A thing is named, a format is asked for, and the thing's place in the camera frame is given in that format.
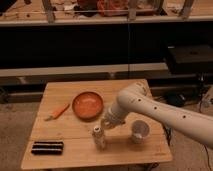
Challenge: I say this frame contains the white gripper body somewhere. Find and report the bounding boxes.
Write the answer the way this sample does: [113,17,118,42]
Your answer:
[100,108,126,130]

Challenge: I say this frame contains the clear plastic bottle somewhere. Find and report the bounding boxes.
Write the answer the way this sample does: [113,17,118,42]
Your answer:
[92,125,106,150]

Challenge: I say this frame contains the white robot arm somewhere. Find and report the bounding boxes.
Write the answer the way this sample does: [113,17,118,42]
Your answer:
[101,82,213,149]

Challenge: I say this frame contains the orange bowl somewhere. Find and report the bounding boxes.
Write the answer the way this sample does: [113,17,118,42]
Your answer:
[72,92,104,120]

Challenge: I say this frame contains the white cup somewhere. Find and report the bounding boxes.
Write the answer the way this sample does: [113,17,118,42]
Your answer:
[131,120,150,144]

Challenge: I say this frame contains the wooden table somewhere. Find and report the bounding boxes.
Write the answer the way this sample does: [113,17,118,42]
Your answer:
[21,80,172,170]

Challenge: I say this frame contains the orange carrot toy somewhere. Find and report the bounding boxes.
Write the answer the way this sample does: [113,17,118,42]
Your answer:
[46,103,70,121]

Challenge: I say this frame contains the wooden shelf bench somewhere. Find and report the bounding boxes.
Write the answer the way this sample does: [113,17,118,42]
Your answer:
[0,63,168,86]

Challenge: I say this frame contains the black brush block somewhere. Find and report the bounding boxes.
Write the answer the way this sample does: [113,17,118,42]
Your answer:
[31,141,64,155]

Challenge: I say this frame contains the black box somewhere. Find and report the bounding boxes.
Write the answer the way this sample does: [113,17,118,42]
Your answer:
[166,45,213,74]

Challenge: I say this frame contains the black cable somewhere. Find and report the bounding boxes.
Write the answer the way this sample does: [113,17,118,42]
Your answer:
[203,144,213,168]

